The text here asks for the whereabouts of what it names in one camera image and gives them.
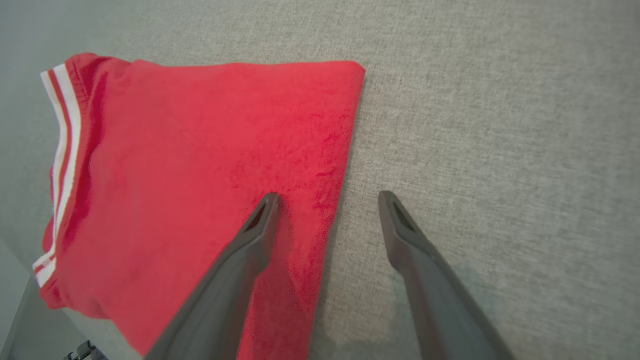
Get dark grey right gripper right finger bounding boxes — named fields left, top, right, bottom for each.
left=377, top=190, right=517, bottom=360

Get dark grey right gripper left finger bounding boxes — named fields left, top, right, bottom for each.
left=144, top=192, right=283, bottom=360

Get red Bulls jersey white sleeves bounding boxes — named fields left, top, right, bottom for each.
left=32, top=52, right=367, bottom=360

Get grey fabric sofa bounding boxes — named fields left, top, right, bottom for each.
left=0, top=0, right=640, bottom=360

